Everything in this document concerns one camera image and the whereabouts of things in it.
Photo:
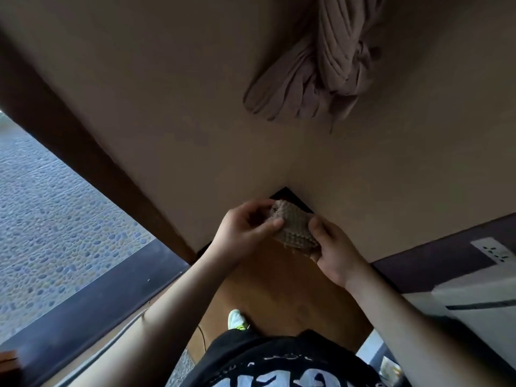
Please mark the grey cleaning cloth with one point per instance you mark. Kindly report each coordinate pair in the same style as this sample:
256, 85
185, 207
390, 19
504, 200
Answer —
294, 225

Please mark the black shirt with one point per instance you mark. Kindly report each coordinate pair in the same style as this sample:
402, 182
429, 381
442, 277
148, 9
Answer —
282, 362

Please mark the person's right forearm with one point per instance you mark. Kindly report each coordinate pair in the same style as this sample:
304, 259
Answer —
411, 334

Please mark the person's left hand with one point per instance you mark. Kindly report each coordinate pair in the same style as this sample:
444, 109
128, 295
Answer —
238, 237

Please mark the person's left forearm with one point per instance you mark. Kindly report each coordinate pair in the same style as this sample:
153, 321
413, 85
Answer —
161, 330

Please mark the white wall socket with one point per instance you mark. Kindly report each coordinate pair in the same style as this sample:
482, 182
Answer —
494, 249

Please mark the person's right hand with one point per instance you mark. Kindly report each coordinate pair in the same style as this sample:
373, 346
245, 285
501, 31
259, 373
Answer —
338, 253

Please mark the knotted beige curtain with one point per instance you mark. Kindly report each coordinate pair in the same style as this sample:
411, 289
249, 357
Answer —
322, 64

